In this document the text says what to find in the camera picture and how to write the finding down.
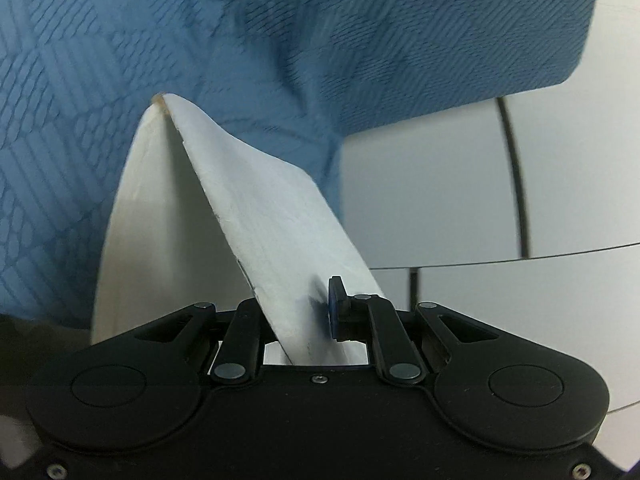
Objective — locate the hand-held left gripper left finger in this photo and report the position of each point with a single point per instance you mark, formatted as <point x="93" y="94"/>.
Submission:
<point x="242" y="335"/>

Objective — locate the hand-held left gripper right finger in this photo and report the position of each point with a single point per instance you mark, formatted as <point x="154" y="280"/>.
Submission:
<point x="333" y="306"/>

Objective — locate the white booklet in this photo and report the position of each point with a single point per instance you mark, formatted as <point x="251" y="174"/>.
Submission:
<point x="280" y="220"/>

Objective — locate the blue quilted cloth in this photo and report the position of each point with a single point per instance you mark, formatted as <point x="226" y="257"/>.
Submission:
<point x="350" y="35"/>

